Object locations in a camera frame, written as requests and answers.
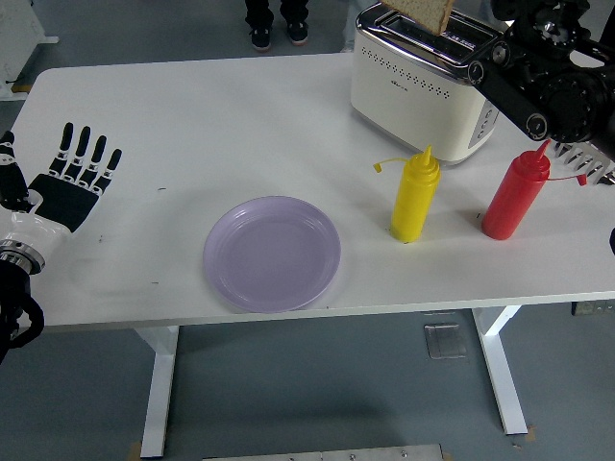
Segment table control box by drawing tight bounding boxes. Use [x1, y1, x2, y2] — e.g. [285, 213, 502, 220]
[571, 301, 615, 317]

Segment purple plate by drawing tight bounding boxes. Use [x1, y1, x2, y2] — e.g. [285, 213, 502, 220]
[202, 195, 342, 313]

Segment slice of bread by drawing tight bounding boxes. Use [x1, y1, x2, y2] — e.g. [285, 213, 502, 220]
[381, 0, 455, 36]

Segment red squeeze bottle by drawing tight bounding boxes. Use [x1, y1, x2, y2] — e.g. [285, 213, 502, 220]
[480, 138, 588, 241]

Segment metal base plate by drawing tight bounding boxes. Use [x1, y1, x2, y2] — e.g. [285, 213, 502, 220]
[201, 444, 446, 461]

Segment white equipment cabinet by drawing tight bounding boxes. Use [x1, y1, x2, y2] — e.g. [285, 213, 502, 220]
[0, 0, 62, 102]

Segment metal toast rack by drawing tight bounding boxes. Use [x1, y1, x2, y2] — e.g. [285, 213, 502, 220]
[552, 141, 615, 186]

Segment yellow squeeze bottle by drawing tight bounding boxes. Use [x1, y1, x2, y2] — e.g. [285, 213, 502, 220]
[373, 145, 441, 243]

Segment white table leg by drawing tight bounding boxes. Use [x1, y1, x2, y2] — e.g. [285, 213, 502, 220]
[470, 304, 529, 437]
[134, 325, 182, 458]

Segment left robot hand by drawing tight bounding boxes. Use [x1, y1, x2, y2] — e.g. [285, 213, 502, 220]
[0, 122, 124, 259]

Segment cream and chrome toaster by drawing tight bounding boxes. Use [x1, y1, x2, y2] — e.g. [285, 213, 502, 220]
[349, 0, 508, 167]

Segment metal floor outlet cover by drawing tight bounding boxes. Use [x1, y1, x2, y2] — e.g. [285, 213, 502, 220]
[423, 322, 468, 360]

